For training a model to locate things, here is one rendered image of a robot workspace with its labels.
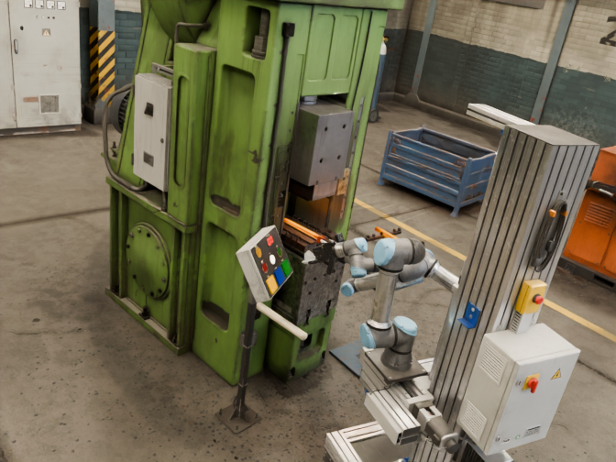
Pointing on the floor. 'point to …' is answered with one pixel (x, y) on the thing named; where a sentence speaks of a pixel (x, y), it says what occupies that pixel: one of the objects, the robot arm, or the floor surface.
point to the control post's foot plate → (237, 418)
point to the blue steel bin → (437, 166)
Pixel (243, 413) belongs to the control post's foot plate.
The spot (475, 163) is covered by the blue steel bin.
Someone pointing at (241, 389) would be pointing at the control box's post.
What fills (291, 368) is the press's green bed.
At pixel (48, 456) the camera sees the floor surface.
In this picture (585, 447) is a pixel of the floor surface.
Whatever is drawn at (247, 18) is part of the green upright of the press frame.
